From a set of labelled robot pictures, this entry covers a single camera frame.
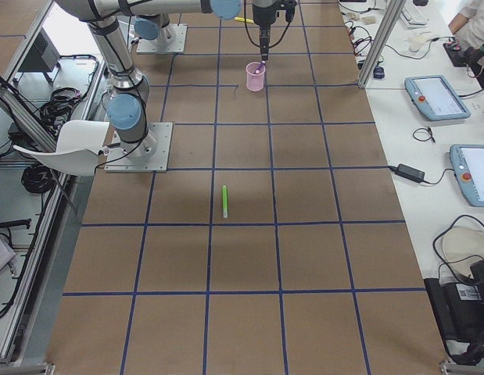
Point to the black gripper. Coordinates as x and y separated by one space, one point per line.
263 16

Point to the person in white shirt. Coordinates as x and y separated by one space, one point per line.
468 28

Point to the green marker pen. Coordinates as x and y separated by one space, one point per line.
224 195

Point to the black device on desk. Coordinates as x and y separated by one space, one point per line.
458 306

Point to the blue teach pendant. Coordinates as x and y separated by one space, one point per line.
468 164
435 98

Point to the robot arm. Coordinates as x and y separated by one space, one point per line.
101 18

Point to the black power adapter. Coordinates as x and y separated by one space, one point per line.
415 175

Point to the yellow marker pen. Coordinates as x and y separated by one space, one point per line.
244 20

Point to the blue teach pendant upper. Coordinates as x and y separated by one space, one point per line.
435 98

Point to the purple marker pen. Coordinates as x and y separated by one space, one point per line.
260 67

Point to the blue teach pendant lower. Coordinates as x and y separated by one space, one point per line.
468 164

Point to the pink mesh cup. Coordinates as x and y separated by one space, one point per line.
254 82

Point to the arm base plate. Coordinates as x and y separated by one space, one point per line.
155 40
151 155

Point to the aluminium frame post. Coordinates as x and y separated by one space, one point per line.
386 26

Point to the white plastic chair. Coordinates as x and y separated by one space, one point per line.
77 149

